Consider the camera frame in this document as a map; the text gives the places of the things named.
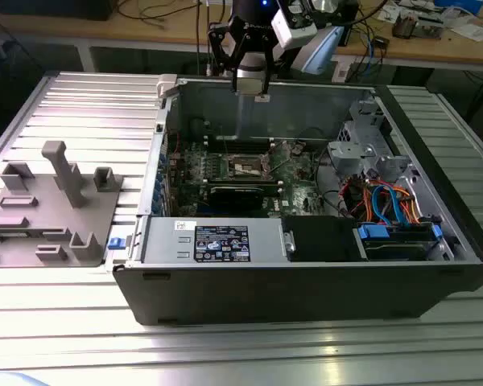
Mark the grey parts rack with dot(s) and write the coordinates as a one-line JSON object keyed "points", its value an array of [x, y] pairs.
{"points": [[44, 209]]}

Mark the black graphics card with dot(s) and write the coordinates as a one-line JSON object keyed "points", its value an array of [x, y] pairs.
{"points": [[233, 198]]}

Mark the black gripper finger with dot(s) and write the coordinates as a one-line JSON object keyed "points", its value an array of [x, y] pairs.
{"points": [[221, 44], [269, 60]]}

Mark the blue case latch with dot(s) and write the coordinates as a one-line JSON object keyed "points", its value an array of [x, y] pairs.
{"points": [[116, 243]]}

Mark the copper heatsink cooler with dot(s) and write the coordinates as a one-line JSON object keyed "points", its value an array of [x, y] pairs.
{"points": [[404, 26]]}

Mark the CPU socket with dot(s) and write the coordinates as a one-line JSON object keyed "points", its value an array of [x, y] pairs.
{"points": [[245, 167]]}

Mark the CPU with silver top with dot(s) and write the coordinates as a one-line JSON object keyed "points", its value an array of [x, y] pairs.
{"points": [[250, 85]]}

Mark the black box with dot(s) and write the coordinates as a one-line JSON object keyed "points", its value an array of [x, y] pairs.
{"points": [[52, 8]]}

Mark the black PC case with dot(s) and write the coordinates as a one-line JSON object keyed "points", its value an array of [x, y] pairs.
{"points": [[265, 293]]}

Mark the wooden desk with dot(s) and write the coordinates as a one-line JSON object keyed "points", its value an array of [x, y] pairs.
{"points": [[104, 30]]}

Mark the pale blue teach pendant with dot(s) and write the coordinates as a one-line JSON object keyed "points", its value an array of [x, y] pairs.
{"points": [[324, 50]]}

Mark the black plastic shroud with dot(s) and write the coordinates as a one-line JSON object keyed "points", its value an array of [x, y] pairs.
{"points": [[322, 239]]}

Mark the green motherboard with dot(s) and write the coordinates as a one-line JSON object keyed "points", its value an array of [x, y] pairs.
{"points": [[298, 197]]}

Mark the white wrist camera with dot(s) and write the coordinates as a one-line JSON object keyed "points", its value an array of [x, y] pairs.
{"points": [[294, 38]]}

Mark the grey electronic part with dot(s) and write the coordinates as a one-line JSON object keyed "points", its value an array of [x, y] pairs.
{"points": [[428, 27]]}

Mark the grey power supply unit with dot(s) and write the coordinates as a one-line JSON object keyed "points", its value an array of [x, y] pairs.
{"points": [[161, 245]]}

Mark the white label tag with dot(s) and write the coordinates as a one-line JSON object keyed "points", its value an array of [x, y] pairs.
{"points": [[340, 74]]}

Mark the white paper sheet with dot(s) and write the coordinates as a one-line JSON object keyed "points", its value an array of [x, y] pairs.
{"points": [[473, 31]]}

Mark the hard disk in blue carrier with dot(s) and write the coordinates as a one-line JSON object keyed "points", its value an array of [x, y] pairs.
{"points": [[394, 251]]}

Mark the metal locking lever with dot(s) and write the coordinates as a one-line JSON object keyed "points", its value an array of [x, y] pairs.
{"points": [[225, 144]]}

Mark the blue box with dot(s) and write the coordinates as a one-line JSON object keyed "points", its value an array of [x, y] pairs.
{"points": [[459, 3]]}

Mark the grey case latch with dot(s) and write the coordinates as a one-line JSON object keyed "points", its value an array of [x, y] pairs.
{"points": [[167, 84]]}

